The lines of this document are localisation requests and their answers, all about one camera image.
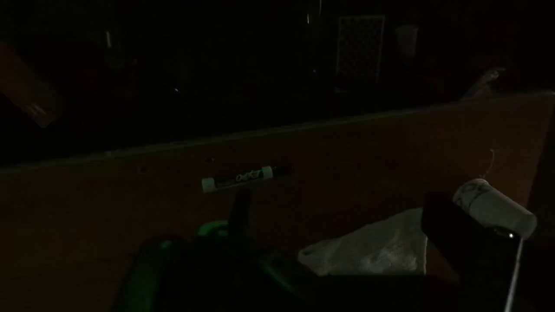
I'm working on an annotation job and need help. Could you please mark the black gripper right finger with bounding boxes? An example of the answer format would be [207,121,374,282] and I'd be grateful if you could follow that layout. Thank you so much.
[249,244,318,312]

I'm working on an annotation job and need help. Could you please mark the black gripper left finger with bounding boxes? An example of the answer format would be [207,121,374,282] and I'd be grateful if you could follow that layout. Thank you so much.
[112,232,199,312]

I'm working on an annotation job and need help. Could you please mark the white towel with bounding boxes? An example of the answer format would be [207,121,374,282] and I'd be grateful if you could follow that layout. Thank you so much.
[297,206,431,277]

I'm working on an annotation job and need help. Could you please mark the black basket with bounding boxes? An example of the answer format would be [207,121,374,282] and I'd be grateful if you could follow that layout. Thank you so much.
[421,190,526,312]

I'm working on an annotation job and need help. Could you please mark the black marker with white label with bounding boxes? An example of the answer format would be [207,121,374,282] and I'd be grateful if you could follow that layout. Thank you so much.
[200,164,292,194]

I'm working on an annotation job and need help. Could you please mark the white paper cup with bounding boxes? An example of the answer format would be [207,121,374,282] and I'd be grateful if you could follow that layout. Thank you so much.
[452,177,540,239]

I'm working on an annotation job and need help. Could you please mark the checkered panel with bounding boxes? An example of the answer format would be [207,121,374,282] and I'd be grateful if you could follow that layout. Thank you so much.
[336,14,388,88]

